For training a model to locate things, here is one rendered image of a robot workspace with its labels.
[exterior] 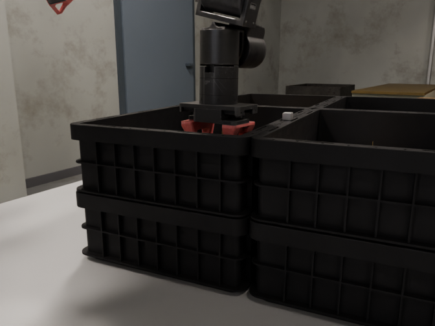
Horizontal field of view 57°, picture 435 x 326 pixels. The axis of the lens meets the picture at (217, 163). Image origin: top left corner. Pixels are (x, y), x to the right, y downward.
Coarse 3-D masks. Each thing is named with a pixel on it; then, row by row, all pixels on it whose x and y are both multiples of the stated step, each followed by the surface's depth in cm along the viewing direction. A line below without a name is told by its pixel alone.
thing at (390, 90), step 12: (396, 84) 590; (408, 84) 590; (420, 84) 590; (432, 84) 590; (372, 96) 435; (384, 96) 429; (396, 96) 422; (408, 96) 416; (420, 96) 410; (432, 96) 478
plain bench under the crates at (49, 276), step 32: (64, 192) 104; (0, 224) 83; (32, 224) 83; (64, 224) 83; (0, 256) 69; (32, 256) 69; (64, 256) 69; (0, 288) 59; (32, 288) 59; (64, 288) 59; (96, 288) 59; (128, 288) 59; (160, 288) 59; (192, 288) 59; (0, 320) 51; (32, 320) 51; (64, 320) 51; (96, 320) 51; (128, 320) 51; (160, 320) 51; (192, 320) 51; (224, 320) 51; (256, 320) 51; (288, 320) 51; (320, 320) 51
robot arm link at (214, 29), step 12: (216, 24) 56; (204, 36) 56; (216, 36) 55; (228, 36) 55; (240, 36) 60; (204, 48) 57; (216, 48) 56; (228, 48) 56; (240, 48) 60; (204, 60) 57; (216, 60) 56; (228, 60) 56
